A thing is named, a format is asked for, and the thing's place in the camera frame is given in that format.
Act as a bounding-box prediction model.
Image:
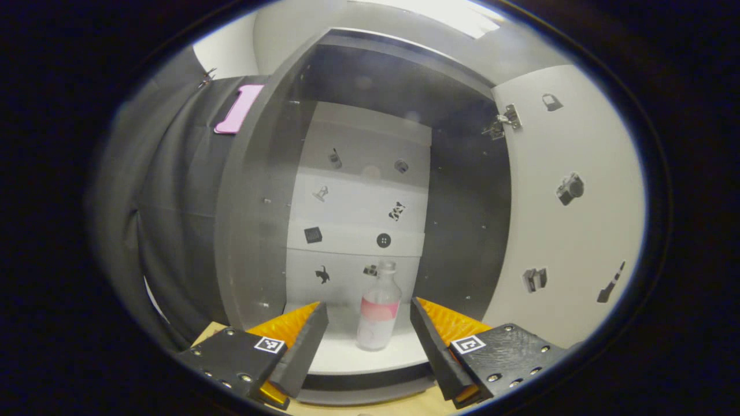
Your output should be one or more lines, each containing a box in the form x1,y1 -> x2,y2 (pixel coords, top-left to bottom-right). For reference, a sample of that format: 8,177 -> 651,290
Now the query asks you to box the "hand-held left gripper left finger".
176,300 -> 329,411

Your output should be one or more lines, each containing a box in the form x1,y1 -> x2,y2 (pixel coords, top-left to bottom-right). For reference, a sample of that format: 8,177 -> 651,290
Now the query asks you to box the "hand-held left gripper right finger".
409,296 -> 570,410

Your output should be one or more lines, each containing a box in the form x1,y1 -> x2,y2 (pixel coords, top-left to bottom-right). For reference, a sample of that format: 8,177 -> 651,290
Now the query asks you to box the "clear bottle with pink label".
356,260 -> 403,352

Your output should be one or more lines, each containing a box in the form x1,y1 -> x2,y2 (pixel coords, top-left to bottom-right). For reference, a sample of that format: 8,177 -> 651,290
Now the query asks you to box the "dark grey cabinet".
214,26 -> 513,406

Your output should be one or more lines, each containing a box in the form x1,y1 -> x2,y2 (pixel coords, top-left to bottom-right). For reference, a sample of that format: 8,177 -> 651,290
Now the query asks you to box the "black backdrop cloth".
87,46 -> 273,354

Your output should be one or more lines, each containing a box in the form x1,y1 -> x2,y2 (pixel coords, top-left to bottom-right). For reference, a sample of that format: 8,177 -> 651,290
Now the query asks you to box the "metal door hinge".
482,104 -> 523,141

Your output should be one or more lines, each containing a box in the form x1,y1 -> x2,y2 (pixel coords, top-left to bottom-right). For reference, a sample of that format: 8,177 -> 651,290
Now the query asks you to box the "large ceiling light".
370,0 -> 505,39

